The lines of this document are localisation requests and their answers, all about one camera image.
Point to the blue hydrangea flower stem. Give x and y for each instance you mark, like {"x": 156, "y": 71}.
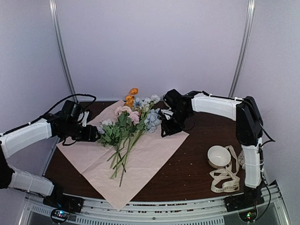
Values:
{"x": 150, "y": 123}

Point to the left aluminium frame post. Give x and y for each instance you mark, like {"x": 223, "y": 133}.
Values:
{"x": 63, "y": 59}

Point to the white mug yellow inside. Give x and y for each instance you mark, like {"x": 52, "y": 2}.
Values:
{"x": 241, "y": 159}

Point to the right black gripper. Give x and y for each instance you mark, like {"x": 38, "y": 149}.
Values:
{"x": 170, "y": 129}

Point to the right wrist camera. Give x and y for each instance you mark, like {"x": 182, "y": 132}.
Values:
{"x": 165, "y": 112}

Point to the pink wrapping paper sheet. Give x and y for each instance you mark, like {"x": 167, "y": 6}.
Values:
{"x": 148, "y": 155}

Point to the right aluminium frame post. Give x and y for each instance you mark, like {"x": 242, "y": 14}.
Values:
{"x": 243, "y": 47}

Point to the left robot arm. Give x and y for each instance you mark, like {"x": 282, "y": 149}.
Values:
{"x": 70, "y": 121}

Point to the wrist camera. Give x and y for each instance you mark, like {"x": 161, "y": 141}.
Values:
{"x": 165, "y": 112}
{"x": 83, "y": 117}

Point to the white flower stem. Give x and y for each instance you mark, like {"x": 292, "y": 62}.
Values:
{"x": 148, "y": 103}

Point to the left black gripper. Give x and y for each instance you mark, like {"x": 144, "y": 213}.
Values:
{"x": 90, "y": 135}

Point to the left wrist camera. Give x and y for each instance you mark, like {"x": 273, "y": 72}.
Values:
{"x": 83, "y": 117}

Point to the orange flower stem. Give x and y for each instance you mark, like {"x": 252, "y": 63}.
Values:
{"x": 129, "y": 99}

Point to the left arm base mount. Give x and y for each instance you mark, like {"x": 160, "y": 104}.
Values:
{"x": 67, "y": 203}

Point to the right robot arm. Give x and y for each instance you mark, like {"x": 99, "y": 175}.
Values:
{"x": 248, "y": 122}

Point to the pink peony flower stem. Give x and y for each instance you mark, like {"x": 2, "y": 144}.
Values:
{"x": 128, "y": 119}

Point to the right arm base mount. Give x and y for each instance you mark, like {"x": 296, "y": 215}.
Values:
{"x": 240, "y": 202}

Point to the green leafy flower bunch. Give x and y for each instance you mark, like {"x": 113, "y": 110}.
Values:
{"x": 113, "y": 135}

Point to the round white bowl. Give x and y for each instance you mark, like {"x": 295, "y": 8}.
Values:
{"x": 218, "y": 157}

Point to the cream printed ribbon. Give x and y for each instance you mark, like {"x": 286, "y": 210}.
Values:
{"x": 226, "y": 179}

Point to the aluminium frame post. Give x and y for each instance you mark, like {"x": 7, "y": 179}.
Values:
{"x": 63, "y": 59}
{"x": 243, "y": 47}

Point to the aluminium front rail base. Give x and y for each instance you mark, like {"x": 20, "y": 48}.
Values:
{"x": 210, "y": 211}

